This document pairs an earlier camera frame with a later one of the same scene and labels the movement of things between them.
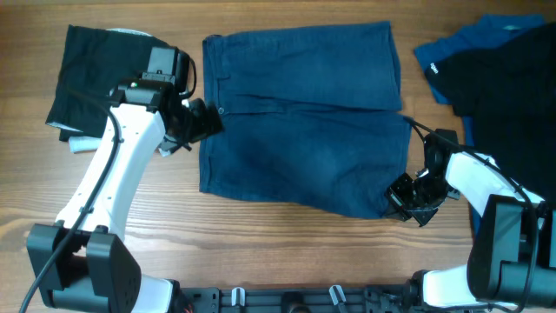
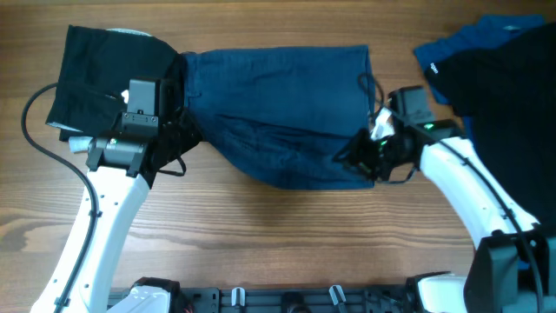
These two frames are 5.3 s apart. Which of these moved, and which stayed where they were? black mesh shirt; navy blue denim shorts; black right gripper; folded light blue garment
Moved: black right gripper; navy blue denim shorts
Stayed: black mesh shirt; folded light blue garment
